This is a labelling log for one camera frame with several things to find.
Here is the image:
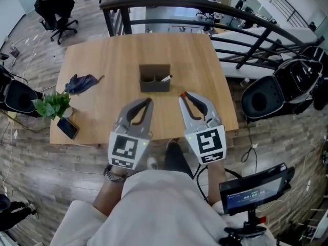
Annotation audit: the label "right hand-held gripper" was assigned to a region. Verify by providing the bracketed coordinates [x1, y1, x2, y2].
[178, 92, 227, 165]

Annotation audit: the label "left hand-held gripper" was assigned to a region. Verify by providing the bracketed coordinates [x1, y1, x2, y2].
[108, 98, 154, 170]

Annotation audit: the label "brown pen holder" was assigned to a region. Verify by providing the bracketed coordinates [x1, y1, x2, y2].
[139, 64, 172, 93]

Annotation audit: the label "person's right forearm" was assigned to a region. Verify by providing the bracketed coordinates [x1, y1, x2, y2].
[207, 160, 226, 206]

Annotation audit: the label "person's left forearm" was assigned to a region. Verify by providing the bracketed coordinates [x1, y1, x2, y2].
[92, 164, 129, 216]

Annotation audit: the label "person's black trousers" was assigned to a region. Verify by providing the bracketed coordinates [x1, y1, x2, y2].
[163, 141, 193, 179]

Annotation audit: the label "dark blue cloth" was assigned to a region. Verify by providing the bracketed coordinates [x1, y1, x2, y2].
[65, 73, 105, 95]

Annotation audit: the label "black smartphone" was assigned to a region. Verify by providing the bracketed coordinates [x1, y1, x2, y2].
[56, 117, 79, 140]

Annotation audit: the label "green potted plant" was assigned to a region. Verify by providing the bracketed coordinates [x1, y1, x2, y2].
[32, 91, 74, 120]

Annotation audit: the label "person's white shirt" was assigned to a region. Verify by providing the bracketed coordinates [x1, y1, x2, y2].
[50, 169, 276, 246]

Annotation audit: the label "black monitor screen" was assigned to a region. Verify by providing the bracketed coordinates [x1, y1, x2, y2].
[219, 162, 295, 216]

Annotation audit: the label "dark wrist bracelets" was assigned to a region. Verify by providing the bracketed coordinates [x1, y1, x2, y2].
[103, 164, 128, 183]

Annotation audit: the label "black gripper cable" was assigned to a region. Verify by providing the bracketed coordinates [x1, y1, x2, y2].
[196, 164, 243, 202]

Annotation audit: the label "black monitor mount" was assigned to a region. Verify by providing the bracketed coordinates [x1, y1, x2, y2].
[219, 209, 267, 246]

